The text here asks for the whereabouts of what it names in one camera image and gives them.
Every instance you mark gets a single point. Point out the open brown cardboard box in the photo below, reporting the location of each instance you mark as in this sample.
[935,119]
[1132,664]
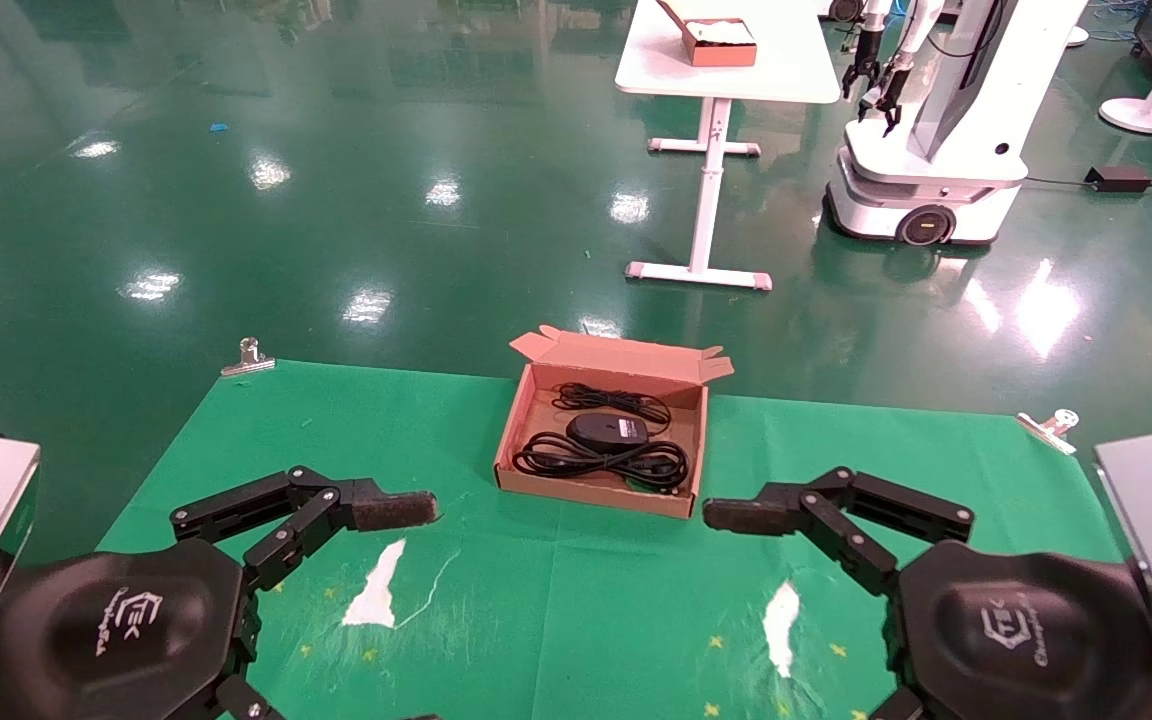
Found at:
[536,410]

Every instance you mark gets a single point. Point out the green table cloth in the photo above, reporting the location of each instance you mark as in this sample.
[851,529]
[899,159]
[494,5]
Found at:
[556,600]

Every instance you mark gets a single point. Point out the white filling in orange box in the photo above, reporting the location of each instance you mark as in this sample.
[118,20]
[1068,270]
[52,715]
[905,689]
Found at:
[721,30]

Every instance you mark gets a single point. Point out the small white round base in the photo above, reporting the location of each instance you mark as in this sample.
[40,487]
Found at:
[1077,36]

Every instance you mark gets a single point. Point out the dark round robot wheel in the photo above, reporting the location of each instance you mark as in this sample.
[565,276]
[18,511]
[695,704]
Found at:
[844,8]

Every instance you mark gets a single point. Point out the small orange cardboard box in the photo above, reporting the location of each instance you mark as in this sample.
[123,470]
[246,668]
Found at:
[721,52]

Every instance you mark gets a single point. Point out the silver metal binder clip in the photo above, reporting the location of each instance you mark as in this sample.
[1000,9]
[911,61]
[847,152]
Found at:
[1046,430]
[248,362]

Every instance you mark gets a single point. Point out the black gripper of wheeled robot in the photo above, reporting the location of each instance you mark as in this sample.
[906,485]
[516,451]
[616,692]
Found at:
[861,70]
[886,95]

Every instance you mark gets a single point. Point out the white wheeled robot body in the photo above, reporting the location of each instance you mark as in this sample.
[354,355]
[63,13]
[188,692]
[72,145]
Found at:
[966,130]

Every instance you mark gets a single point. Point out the white table with white legs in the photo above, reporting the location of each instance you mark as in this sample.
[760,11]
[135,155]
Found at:
[786,70]

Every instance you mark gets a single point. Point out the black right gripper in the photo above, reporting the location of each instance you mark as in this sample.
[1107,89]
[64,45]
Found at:
[1016,640]

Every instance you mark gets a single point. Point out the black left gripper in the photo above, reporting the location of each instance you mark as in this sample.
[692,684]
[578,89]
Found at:
[106,630]

